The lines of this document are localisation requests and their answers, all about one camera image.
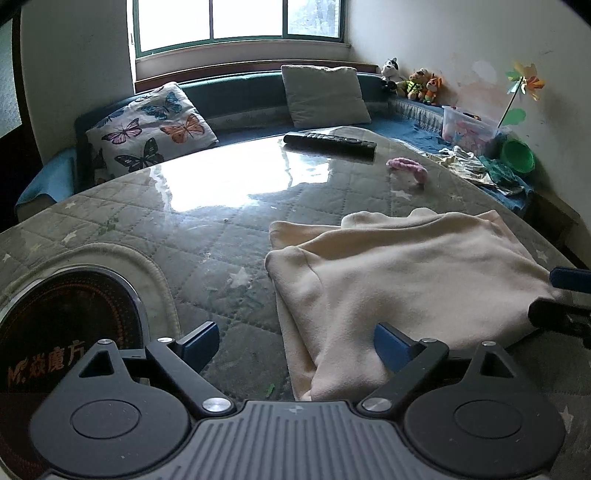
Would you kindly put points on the round induction cooker inset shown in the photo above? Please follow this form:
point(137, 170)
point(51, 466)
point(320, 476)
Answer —
point(45, 332)

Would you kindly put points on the orange plush toy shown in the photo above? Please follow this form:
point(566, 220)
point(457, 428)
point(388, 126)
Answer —
point(432, 89)

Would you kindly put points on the black white plush toy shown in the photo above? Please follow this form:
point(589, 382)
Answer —
point(391, 79)

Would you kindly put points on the green plastic bucket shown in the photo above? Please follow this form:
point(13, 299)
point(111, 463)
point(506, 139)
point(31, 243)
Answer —
point(518, 156)

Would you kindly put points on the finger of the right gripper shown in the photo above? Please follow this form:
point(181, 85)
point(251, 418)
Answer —
point(572, 279)
point(566, 319)

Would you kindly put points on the crumpled cloths on sofa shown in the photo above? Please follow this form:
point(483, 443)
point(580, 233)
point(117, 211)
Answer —
point(481, 171)

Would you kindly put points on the cream knit garment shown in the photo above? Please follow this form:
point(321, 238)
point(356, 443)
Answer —
point(454, 277)

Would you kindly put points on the butterfly print pillow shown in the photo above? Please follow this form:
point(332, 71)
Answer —
point(158, 126)

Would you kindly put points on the clear plastic storage box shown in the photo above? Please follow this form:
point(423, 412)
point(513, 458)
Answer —
point(470, 132)

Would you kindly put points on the colourful paper pinwheel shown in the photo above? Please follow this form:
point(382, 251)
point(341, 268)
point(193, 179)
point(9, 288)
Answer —
point(525, 83)

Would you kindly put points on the beige square pillow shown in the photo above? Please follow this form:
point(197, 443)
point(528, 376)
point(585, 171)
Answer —
point(319, 97)

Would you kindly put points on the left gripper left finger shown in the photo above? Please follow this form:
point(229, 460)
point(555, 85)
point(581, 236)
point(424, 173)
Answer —
point(175, 366)

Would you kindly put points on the brown plush toy green vest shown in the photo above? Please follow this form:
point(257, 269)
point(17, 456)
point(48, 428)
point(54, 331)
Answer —
point(414, 87)

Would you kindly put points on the green framed window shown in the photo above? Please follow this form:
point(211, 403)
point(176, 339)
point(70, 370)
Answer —
point(161, 26)

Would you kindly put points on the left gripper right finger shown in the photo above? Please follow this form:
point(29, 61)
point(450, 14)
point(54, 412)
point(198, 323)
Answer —
point(411, 362)

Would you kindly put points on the blue corner sofa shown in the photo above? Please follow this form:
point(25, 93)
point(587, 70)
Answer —
point(238, 108)

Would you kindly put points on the pink hair scrunchie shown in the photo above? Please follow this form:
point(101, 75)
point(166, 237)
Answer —
point(403, 164)

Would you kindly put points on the dark door frosted glass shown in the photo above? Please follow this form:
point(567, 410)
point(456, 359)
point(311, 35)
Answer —
point(15, 115)

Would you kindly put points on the black remote control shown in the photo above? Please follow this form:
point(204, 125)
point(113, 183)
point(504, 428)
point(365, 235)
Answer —
point(331, 144)

